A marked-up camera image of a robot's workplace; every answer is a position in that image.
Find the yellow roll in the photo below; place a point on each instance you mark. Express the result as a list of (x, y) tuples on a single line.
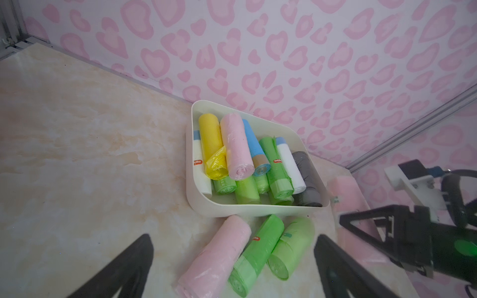
[(215, 163), (211, 139)]

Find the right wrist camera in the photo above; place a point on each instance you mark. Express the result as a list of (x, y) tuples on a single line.
[(414, 178)]

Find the light green roll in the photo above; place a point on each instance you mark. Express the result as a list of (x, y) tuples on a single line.
[(262, 184), (291, 247)]

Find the dark green roll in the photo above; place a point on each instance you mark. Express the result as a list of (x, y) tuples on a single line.
[(225, 186)]

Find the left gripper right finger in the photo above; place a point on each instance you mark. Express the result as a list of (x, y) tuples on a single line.
[(342, 277)]

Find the grey roll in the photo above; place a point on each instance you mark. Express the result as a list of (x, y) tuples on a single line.
[(311, 196)]

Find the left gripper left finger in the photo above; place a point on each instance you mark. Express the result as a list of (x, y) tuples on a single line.
[(126, 275)]

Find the white roll blue cap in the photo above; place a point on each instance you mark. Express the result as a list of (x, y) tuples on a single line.
[(290, 166), (202, 182)]

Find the white plastic storage box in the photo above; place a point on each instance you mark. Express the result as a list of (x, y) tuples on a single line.
[(224, 206)]

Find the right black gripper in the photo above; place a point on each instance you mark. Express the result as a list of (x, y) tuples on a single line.
[(432, 247)]

